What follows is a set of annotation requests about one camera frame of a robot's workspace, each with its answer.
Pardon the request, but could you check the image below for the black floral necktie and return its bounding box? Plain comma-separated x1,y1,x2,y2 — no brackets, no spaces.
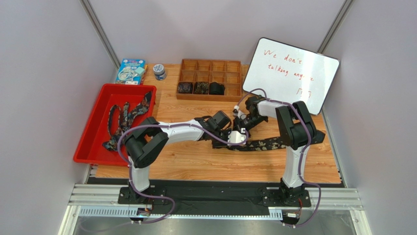
212,137,286,152

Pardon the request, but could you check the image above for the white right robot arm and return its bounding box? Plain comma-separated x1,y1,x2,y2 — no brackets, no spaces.
229,95,325,206

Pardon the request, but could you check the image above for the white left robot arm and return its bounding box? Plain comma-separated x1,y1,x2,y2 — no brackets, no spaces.
121,111,231,199

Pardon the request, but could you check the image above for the plain black rolled tie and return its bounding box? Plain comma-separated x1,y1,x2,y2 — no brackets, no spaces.
208,82,226,95

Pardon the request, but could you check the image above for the wooden compartment organizer box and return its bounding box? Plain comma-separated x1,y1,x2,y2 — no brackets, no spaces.
176,59,243,102

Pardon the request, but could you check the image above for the whiteboard with red writing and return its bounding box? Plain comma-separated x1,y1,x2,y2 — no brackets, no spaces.
242,37,341,115

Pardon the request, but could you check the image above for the dark patterned rolled tie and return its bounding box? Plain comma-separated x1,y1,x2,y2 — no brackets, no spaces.
193,82,209,94

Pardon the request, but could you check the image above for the dark blue rolled tie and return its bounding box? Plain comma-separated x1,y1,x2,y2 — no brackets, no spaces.
177,82,194,94

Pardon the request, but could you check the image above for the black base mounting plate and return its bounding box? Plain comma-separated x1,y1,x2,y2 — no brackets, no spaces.
117,180,312,216

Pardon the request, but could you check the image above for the small blue white jar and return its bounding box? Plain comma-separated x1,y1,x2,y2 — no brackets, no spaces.
153,64,167,81

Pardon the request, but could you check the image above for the blue floral necktie in tray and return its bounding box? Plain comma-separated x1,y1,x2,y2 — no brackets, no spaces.
102,91,153,151

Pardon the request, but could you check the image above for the blue picture box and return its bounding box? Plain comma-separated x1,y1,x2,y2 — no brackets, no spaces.
115,58,146,85

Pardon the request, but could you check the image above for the red plastic tray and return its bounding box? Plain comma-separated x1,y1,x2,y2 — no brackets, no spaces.
73,84,157,166

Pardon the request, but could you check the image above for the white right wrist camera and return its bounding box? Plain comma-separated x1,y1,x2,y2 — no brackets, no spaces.
232,105,247,119

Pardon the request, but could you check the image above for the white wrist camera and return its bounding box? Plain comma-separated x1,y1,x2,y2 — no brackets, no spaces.
228,128,248,146
232,105,247,119

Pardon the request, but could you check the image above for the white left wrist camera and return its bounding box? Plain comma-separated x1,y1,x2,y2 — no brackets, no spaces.
228,128,248,146

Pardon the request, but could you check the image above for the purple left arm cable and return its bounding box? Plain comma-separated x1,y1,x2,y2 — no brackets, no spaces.
117,122,250,226

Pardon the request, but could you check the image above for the aluminium frame rail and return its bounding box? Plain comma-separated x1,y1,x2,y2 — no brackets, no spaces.
59,180,371,235

